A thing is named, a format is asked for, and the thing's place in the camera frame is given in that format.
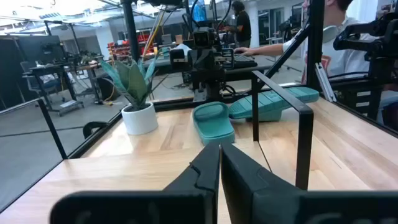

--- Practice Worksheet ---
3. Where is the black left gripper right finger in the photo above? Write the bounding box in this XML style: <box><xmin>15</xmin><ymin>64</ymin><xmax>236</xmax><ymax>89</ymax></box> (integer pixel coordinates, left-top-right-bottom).
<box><xmin>220</xmin><ymin>142</ymin><xmax>304</xmax><ymax>224</ymax></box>

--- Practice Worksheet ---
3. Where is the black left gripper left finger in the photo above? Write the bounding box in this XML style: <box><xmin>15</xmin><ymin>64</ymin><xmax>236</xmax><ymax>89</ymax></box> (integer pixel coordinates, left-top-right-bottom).
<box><xmin>163</xmin><ymin>142</ymin><xmax>221</xmax><ymax>200</ymax></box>

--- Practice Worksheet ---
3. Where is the teal rubber slide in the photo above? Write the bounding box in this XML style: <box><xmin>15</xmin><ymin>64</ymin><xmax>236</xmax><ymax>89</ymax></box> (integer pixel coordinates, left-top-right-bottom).
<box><xmin>228</xmin><ymin>86</ymin><xmax>320</xmax><ymax>123</ymax></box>
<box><xmin>192</xmin><ymin>101</ymin><xmax>236</xmax><ymax>146</ymax></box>

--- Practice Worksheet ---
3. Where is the black computer keyboard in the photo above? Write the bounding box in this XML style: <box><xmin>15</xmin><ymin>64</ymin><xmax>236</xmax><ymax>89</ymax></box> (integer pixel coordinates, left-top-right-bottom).
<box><xmin>233</xmin><ymin>54</ymin><xmax>258</xmax><ymax>69</ymax></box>

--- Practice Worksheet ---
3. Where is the person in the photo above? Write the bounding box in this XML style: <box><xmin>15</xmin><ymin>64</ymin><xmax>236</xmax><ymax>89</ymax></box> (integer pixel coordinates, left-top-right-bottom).
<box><xmin>234</xmin><ymin>0</ymin><xmax>398</xmax><ymax>82</ymax></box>
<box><xmin>223</xmin><ymin>1</ymin><xmax>252</xmax><ymax>48</ymax></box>

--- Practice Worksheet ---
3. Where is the green artificial snake plant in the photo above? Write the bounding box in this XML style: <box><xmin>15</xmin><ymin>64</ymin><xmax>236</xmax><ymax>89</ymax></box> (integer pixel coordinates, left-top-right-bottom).
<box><xmin>99</xmin><ymin>57</ymin><xmax>159</xmax><ymax>110</ymax></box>

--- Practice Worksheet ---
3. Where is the white cylindrical plant pot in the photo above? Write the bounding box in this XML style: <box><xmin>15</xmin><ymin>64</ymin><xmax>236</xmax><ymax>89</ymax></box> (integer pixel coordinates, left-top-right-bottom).
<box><xmin>121</xmin><ymin>101</ymin><xmax>159</xmax><ymax>136</ymax></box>

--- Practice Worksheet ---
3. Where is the red parts bins rack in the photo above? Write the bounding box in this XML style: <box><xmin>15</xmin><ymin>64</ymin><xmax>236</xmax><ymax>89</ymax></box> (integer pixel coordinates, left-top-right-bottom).
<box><xmin>107</xmin><ymin>32</ymin><xmax>156</xmax><ymax>62</ymax></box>

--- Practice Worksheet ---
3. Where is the silver aluminium profile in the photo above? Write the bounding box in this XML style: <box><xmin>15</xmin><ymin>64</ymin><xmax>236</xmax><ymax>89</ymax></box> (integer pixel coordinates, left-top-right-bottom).
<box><xmin>314</xmin><ymin>62</ymin><xmax>338</xmax><ymax>103</ymax></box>

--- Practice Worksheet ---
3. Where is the black metal desk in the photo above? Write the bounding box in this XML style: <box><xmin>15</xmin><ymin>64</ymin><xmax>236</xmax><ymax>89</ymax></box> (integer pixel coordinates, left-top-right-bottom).
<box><xmin>29</xmin><ymin>55</ymin><xmax>104</xmax><ymax>118</ymax></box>

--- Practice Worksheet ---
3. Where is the black monitor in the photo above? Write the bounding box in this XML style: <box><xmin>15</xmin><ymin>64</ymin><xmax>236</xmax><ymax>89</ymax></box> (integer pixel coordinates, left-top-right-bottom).
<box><xmin>15</xmin><ymin>34</ymin><xmax>65</xmax><ymax>65</ymax></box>

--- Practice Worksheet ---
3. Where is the dark office chair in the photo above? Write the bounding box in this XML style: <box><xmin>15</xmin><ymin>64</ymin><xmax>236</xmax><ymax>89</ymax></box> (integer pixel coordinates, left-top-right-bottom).
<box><xmin>20</xmin><ymin>60</ymin><xmax>60</xmax><ymax>103</ymax></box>

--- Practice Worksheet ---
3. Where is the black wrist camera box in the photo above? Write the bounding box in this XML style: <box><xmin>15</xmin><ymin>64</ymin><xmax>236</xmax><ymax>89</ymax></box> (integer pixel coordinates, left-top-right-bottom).
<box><xmin>193</xmin><ymin>27</ymin><xmax>216</xmax><ymax>49</ymax></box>

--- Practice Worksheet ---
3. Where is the black metal frame shelf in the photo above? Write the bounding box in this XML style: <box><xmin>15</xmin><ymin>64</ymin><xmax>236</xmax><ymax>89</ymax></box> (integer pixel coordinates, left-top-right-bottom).
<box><xmin>251</xmin><ymin>70</ymin><xmax>315</xmax><ymax>191</ymax></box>

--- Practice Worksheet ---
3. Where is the black curved handle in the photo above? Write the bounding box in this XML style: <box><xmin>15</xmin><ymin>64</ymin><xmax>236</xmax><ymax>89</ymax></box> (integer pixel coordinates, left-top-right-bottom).
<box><xmin>82</xmin><ymin>121</ymin><xmax>109</xmax><ymax>139</ymax></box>

